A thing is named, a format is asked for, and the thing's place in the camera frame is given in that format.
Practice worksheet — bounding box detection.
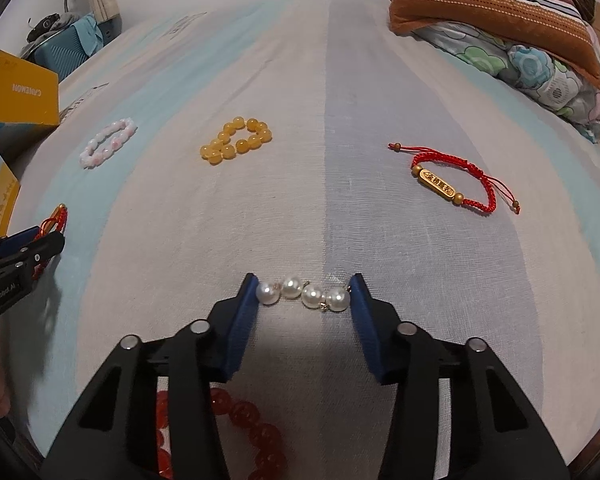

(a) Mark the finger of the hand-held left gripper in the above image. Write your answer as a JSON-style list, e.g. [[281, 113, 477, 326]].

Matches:
[[0, 226, 42, 255], [0, 231, 66, 286]]

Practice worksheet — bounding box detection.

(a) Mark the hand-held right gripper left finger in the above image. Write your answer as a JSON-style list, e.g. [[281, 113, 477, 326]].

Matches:
[[40, 273, 261, 480]]

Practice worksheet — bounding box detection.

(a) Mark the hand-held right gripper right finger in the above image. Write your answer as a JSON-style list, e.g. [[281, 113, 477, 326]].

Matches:
[[349, 273, 571, 480]]

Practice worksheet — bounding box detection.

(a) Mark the green brown bead bracelet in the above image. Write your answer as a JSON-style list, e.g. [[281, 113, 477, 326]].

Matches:
[[256, 275, 352, 312]]

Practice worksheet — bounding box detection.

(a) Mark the red bead bracelet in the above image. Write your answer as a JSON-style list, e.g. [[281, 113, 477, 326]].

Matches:
[[155, 387, 288, 480]]

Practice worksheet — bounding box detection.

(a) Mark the pink white bead bracelet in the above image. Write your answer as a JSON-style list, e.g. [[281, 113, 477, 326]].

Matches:
[[79, 119, 138, 168]]

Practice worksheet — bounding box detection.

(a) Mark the yellow white cardboard box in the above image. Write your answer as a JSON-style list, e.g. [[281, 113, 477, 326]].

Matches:
[[0, 50, 61, 241]]

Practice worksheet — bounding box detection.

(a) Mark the red string gold charm bracelet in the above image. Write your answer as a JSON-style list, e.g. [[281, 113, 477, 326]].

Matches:
[[387, 142, 522, 217]]

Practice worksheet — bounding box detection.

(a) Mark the yellow bead bracelet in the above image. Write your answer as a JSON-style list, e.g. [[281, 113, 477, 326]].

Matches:
[[200, 116, 273, 166]]

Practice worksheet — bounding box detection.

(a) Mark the striped bed sheet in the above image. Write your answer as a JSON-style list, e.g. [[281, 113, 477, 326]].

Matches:
[[0, 0, 600, 480]]

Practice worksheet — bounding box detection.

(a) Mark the teal suitcase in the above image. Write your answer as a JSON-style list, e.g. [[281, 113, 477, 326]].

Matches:
[[20, 15, 116, 83]]

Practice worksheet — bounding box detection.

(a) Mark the black object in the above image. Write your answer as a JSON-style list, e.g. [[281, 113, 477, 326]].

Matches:
[[26, 11, 65, 42]]

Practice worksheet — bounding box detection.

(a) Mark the teal cloth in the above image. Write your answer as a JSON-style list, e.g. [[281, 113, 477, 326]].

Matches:
[[74, 14, 106, 52]]

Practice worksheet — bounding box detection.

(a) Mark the floral quilt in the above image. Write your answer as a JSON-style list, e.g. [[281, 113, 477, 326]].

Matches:
[[412, 20, 600, 143]]

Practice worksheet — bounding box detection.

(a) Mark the striped folded cloth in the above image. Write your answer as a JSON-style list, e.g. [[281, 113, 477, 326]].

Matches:
[[389, 0, 600, 91]]

